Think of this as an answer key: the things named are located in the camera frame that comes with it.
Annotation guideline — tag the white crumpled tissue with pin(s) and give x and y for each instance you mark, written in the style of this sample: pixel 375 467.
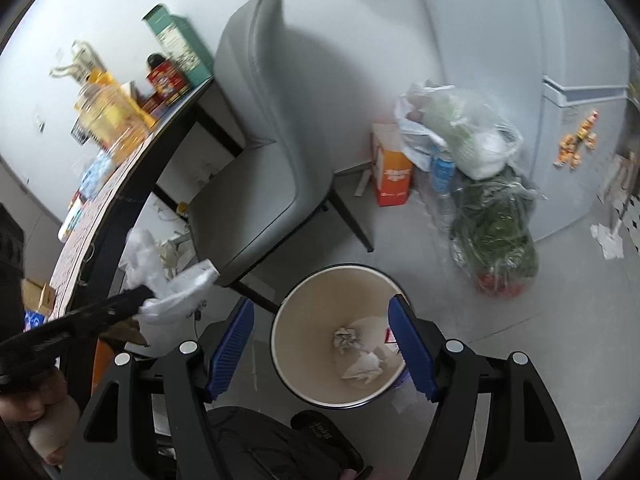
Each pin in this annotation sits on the white crumpled tissue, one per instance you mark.
pixel 362 367

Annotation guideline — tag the clear plastic jar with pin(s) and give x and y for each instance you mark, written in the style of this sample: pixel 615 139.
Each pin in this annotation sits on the clear plastic jar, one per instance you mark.
pixel 107 130

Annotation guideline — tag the blue and white tissue pack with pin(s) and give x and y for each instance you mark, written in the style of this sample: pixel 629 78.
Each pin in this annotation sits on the blue and white tissue pack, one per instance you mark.
pixel 97 175

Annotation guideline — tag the white paper scrap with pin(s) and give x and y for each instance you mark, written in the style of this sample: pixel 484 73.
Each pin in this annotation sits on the white paper scrap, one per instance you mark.
pixel 361 185

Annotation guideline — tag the person's left hand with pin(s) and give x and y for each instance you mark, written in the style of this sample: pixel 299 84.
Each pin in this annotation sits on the person's left hand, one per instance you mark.
pixel 47 420

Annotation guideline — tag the grey crumpled paper ball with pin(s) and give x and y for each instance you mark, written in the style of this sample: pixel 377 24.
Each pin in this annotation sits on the grey crumpled paper ball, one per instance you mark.
pixel 345 340

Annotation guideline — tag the orange cardboard carton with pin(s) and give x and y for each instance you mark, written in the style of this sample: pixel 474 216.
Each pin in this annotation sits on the orange cardboard carton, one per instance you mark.
pixel 392 170

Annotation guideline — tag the person's dark trouser leg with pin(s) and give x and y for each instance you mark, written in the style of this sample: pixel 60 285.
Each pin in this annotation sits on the person's dark trouser leg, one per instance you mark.
pixel 260 445

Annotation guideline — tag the pink patterned tablecloth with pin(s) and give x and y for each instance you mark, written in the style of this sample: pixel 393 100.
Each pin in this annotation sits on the pink patterned tablecloth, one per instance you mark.
pixel 80 255

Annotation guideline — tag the cluster of orange figure magnets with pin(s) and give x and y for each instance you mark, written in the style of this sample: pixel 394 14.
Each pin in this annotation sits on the cluster of orange figure magnets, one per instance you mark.
pixel 577 140

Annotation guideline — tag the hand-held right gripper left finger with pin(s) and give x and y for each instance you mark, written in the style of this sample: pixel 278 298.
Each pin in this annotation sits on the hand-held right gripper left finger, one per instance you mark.
pixel 231 352

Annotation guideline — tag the white crumpled paper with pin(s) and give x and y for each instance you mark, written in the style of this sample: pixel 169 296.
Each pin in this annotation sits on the white crumpled paper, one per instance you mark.
pixel 607 240

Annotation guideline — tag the red tin can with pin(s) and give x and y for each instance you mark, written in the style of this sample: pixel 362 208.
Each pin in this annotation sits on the red tin can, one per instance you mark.
pixel 167 85

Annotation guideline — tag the pale blue fridge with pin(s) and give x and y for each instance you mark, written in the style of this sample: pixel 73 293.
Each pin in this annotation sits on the pale blue fridge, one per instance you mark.
pixel 525 60

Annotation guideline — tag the brown cardboard box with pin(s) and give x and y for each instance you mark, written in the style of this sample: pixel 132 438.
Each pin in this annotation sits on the brown cardboard box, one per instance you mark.
pixel 37 297

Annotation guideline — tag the white plastic wad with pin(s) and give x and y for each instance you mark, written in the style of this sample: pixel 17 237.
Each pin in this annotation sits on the white plastic wad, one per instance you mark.
pixel 167 295

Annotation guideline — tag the white paper with red print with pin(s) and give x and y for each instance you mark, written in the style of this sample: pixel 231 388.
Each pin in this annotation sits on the white paper with red print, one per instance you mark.
pixel 372 330

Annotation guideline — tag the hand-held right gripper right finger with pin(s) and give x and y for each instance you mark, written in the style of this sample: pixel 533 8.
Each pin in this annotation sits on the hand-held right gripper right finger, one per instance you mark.
pixel 412 350

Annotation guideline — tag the white plastic bag with cabbage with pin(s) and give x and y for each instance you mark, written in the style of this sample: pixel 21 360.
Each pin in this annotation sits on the white plastic bag with cabbage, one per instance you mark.
pixel 465 130

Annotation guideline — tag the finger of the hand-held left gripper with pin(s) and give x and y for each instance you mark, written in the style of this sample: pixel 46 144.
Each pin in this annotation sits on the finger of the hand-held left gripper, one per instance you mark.
pixel 110 307

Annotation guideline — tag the clear bag of green vegetables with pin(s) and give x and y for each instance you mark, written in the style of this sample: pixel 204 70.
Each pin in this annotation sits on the clear bag of green vegetables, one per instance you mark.
pixel 495 240

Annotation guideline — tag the cream bin with black rim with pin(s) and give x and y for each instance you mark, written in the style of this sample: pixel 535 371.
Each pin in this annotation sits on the cream bin with black rim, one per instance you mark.
pixel 310 360

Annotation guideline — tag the white printed roll pack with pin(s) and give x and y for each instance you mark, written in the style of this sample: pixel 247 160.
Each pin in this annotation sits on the white printed roll pack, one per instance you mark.
pixel 70 220

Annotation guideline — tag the black table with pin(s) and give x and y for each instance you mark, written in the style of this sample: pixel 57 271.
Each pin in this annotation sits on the black table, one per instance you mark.
pixel 125 200

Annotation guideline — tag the black bottle cap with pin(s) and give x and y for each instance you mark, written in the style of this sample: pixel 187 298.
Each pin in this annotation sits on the black bottle cap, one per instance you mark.
pixel 156 60

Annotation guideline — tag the tall green carton box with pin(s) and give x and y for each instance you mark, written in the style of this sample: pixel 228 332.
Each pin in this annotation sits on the tall green carton box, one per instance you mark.
pixel 182 40

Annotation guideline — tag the grey upholstered chair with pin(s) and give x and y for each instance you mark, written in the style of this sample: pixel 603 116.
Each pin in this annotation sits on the grey upholstered chair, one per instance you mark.
pixel 270 150

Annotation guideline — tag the yellow snack bag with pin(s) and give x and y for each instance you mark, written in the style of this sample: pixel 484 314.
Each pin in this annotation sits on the yellow snack bag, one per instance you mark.
pixel 117 97

